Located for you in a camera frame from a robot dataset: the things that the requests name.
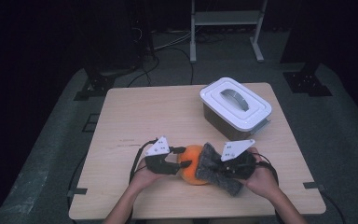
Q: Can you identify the black floor cable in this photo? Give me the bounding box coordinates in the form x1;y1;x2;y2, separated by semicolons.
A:
127;46;196;89

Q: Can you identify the person's right hand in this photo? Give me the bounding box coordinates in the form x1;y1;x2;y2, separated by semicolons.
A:
243;147;282;201

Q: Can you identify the grey fuzzy cloth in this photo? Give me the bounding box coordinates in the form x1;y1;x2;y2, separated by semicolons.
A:
195;142;244;198

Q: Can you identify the grey tape strip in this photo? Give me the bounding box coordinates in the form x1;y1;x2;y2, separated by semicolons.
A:
302;181;327;191
66;187;89;198

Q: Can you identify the right hand-held gripper cable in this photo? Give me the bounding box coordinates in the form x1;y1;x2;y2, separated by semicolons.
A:
255;152;280;189

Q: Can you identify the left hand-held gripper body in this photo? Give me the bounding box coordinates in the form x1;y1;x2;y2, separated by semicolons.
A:
144;135;182;175

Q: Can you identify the black tape square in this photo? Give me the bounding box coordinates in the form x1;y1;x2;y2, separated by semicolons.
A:
81;113;101;133

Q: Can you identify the orange plush toy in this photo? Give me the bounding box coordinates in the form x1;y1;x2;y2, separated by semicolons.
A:
176;144;211;187

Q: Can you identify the black stand base with post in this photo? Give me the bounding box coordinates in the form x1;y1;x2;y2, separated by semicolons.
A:
73;65;138;102

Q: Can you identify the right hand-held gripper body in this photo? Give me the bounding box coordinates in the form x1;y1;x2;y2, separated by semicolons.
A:
220;138;257;180

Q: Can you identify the person's left hand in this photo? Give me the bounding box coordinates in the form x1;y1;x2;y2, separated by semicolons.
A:
130;158;170;193

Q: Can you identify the white floor cable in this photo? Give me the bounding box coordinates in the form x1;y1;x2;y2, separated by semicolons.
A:
153;30;194;52

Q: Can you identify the white metal stand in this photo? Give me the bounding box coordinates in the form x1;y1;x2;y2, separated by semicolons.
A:
189;0;269;64

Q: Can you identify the hand-held gripper cable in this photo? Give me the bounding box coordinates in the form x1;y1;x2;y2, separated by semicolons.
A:
255;152;280;189
128;138;159;185

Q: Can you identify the left hand-held gripper cable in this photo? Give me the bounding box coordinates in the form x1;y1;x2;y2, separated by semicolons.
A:
128;138;159;185

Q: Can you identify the black flat stand base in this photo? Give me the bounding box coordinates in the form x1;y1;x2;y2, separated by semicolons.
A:
282;62;334;98

